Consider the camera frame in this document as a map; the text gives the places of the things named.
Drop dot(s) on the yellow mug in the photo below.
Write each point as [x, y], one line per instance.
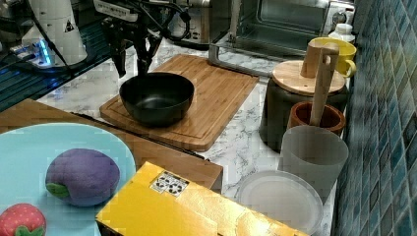
[345, 66]

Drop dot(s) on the stainless toaster oven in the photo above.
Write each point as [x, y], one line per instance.
[250, 36]

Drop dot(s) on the purple plush eggplant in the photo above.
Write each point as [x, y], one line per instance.
[82, 177]

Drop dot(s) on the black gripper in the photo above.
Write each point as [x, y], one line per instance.
[123, 23]

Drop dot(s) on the black bowl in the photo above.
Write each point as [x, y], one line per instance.
[157, 99]

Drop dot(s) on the bamboo cutting board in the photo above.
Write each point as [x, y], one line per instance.
[218, 95]

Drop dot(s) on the frosted plastic cup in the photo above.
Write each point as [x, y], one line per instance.
[314, 154]

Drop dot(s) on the black canister with wooden lid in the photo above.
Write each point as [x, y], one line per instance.
[292, 82]

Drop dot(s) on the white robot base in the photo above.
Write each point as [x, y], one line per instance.
[48, 34]

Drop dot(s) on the light blue plate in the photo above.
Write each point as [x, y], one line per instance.
[25, 155]

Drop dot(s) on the yellow cereal box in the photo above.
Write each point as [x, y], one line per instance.
[156, 202]

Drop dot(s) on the brown wooden utensil holder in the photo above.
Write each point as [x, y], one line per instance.
[332, 119]

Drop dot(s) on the white-capped bottle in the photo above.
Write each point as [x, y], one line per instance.
[343, 32]

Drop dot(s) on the red plush strawberry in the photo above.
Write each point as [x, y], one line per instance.
[22, 220]

